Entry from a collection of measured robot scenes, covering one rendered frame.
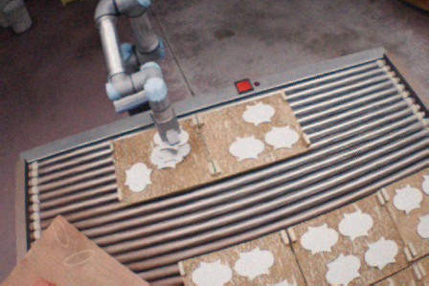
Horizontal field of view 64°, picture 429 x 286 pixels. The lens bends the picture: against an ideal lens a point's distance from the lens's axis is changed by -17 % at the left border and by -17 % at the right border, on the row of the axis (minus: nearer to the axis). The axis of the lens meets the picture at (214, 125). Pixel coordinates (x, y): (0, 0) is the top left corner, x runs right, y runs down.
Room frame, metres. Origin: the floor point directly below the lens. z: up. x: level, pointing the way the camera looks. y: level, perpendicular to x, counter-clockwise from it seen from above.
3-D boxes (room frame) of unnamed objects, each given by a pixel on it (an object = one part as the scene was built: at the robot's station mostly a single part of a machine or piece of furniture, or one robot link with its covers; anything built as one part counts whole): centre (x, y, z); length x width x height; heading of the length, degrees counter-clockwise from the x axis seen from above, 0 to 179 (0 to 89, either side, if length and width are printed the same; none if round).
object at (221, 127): (1.08, -0.16, 0.93); 0.41 x 0.35 x 0.02; 97
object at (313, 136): (0.97, -0.05, 0.90); 1.95 x 0.05 x 0.05; 98
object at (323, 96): (1.17, -0.02, 0.90); 1.95 x 0.05 x 0.05; 98
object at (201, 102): (1.34, 0.00, 0.89); 2.08 x 0.08 x 0.06; 98
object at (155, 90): (1.04, 0.18, 1.30); 0.09 x 0.08 x 0.11; 8
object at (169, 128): (1.02, 0.18, 1.14); 0.12 x 0.09 x 0.16; 18
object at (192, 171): (1.03, 0.26, 0.93); 0.41 x 0.35 x 0.02; 98
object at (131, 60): (1.59, 0.38, 1.06); 0.13 x 0.12 x 0.14; 98
